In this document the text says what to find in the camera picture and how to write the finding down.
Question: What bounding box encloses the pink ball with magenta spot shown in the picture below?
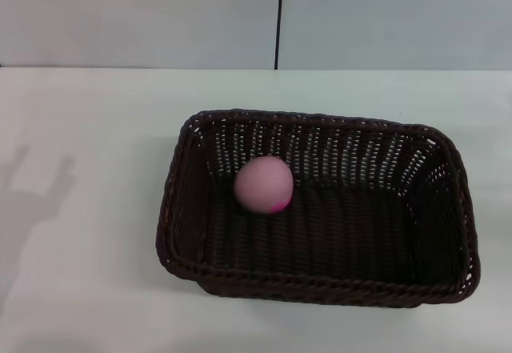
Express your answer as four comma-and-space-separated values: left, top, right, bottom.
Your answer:
233, 155, 294, 214

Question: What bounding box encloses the dark brown woven basket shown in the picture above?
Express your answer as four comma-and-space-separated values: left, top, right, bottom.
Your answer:
155, 108, 482, 309

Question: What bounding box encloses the black vertical wall strip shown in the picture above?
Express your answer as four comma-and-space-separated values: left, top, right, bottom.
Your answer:
274, 0, 284, 70

